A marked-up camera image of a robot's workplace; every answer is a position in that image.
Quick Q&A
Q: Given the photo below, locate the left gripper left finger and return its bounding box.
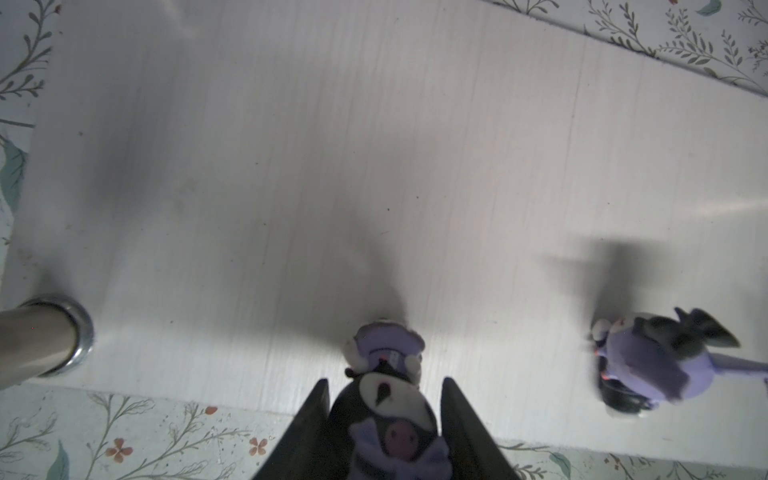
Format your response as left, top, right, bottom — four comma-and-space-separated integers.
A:
252, 379, 334, 480

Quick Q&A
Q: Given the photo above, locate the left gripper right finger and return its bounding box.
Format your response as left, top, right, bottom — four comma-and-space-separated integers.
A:
440, 377, 519, 480

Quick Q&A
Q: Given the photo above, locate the dark purple toy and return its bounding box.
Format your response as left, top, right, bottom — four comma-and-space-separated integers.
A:
329, 319, 453, 479

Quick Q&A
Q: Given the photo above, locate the white two-tier shelf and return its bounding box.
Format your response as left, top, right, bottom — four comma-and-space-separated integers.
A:
0, 0, 768, 472

